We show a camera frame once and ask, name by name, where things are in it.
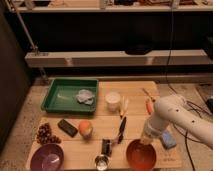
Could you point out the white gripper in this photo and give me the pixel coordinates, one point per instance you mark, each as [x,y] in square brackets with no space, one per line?
[148,134]

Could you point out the red orange bowl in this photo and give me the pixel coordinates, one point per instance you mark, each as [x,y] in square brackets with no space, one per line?
[140,157]

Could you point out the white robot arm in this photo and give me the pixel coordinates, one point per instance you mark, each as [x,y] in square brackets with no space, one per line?
[170,109]

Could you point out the green plastic tray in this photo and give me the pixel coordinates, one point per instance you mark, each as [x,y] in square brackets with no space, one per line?
[61,96]

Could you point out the blue sponge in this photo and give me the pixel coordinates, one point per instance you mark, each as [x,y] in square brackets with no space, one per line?
[167,140]

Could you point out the wooden board table mat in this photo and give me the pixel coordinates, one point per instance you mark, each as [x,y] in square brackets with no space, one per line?
[80,155]

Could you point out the small black box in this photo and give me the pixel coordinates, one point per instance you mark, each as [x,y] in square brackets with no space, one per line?
[106,147]

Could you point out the white cylindrical cup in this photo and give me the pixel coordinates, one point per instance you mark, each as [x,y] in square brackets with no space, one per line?
[113,101]

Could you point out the small metal cup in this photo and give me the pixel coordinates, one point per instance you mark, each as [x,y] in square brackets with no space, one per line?
[101,163]

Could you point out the orange peach fruit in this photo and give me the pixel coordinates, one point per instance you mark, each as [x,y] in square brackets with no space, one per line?
[85,128]

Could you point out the white lower shelf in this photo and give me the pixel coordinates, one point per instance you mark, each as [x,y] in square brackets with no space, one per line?
[117,58]

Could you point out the white shelf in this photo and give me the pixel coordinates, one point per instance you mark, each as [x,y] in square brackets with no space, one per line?
[117,58]
[109,5]

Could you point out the crumpled clear plastic wrap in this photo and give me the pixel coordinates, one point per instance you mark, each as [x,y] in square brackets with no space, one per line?
[85,96]

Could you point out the black object on shelf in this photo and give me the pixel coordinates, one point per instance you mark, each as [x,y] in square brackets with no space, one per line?
[138,49]

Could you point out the dark brown rectangular block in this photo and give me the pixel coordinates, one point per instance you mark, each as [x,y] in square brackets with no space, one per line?
[67,128]

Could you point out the purple bowl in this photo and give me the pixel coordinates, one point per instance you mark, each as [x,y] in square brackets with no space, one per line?
[48,157]

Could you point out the bunch of dark grapes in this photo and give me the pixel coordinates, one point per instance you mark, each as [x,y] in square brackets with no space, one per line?
[45,136]

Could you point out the white upper shelf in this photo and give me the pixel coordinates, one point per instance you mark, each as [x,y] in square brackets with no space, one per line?
[109,5]

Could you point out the metal support pole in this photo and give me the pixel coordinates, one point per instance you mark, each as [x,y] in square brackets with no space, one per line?
[35,50]

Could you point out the black handled knife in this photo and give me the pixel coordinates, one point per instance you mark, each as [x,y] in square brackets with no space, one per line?
[123,110]

